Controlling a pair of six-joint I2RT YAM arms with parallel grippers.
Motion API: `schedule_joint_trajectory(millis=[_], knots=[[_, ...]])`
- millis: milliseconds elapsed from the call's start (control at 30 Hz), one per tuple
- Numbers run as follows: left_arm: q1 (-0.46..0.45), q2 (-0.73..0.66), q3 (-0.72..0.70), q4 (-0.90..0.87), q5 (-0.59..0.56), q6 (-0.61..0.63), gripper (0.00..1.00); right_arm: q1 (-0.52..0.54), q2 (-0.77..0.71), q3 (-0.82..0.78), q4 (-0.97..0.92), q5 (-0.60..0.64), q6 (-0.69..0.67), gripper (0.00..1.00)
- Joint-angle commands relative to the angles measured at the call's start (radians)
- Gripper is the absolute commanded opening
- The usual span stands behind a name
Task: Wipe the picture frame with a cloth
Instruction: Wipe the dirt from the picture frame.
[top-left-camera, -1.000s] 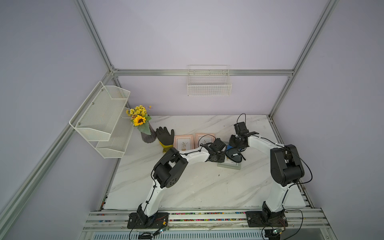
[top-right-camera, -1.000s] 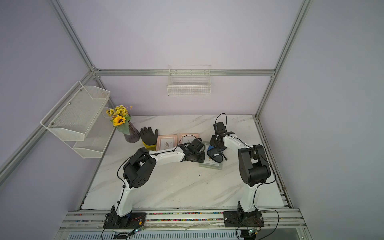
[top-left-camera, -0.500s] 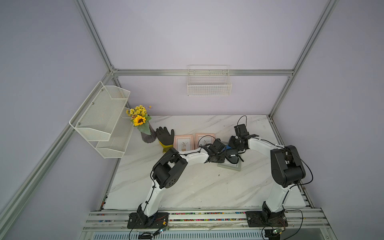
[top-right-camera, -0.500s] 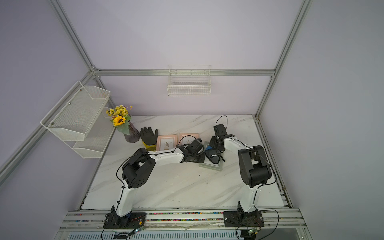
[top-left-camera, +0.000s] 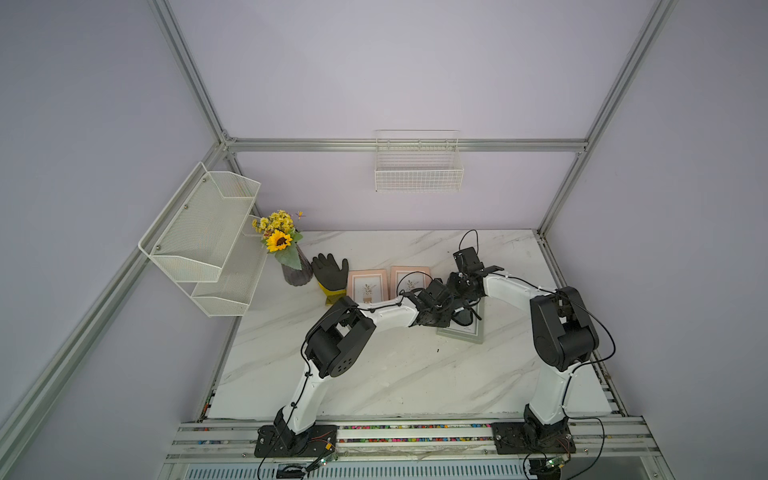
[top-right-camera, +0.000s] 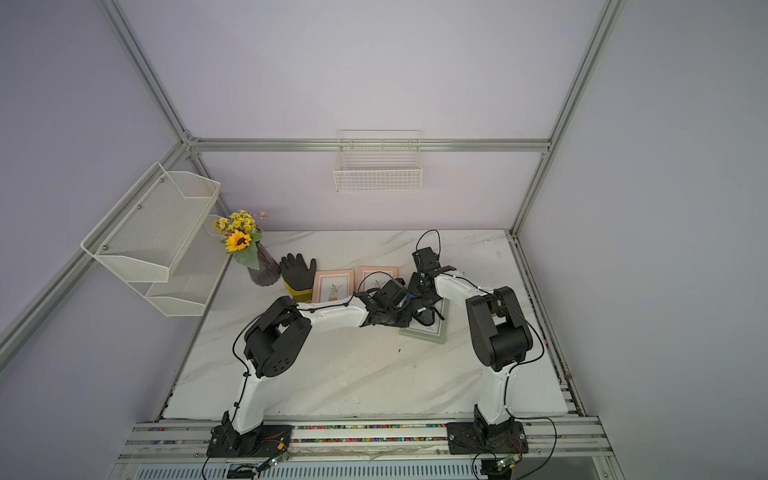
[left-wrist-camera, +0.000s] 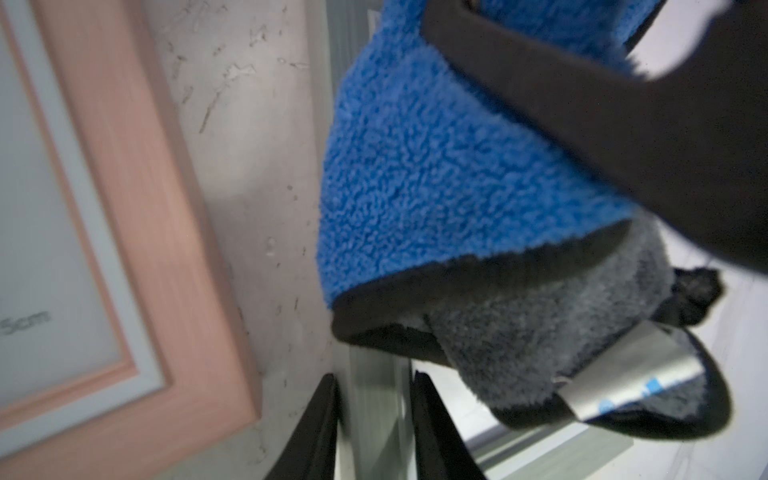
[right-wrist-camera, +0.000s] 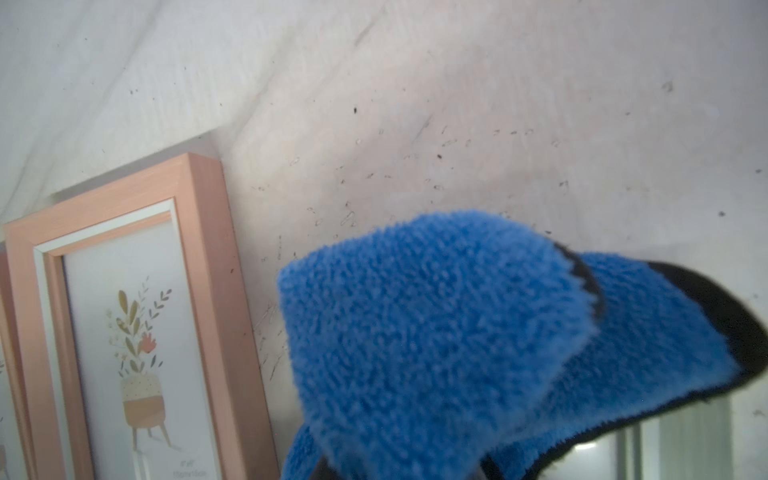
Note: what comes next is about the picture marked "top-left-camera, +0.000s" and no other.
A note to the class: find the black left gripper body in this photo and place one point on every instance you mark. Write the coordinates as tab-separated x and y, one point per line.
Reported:
441	317

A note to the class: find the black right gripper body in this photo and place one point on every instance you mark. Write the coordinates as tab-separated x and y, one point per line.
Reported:
458	285

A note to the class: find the pink picture frame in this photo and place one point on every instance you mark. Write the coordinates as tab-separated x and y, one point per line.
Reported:
368	286
408	278

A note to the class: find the green picture frame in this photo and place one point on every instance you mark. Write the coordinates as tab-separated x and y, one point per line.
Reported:
472	334

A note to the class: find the blue microfibre cloth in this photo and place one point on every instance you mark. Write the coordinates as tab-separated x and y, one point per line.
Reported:
463	316

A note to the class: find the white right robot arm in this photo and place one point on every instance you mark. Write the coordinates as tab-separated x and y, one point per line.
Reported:
563	333

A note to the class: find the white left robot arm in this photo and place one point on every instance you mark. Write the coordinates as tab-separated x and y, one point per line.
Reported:
335	342

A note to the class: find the black yellow work glove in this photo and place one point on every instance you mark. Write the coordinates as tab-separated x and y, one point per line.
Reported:
331	276

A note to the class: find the dark glass vase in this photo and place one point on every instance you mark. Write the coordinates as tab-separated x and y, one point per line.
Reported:
301	276

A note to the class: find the sunflower bouquet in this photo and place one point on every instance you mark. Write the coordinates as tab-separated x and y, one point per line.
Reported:
278	233

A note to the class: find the white wire wall basket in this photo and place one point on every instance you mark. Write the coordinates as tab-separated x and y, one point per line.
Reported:
417	161

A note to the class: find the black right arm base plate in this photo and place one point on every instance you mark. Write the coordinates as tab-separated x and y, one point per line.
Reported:
528	438

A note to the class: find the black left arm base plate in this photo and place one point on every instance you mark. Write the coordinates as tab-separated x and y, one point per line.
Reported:
278	441

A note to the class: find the aluminium front rail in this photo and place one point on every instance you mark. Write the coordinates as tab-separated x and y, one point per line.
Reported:
611	448

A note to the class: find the white mesh wall shelf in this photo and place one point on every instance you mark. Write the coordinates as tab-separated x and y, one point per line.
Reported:
204	243

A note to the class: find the aluminium enclosure frame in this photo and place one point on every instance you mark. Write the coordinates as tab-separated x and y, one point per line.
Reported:
35	408

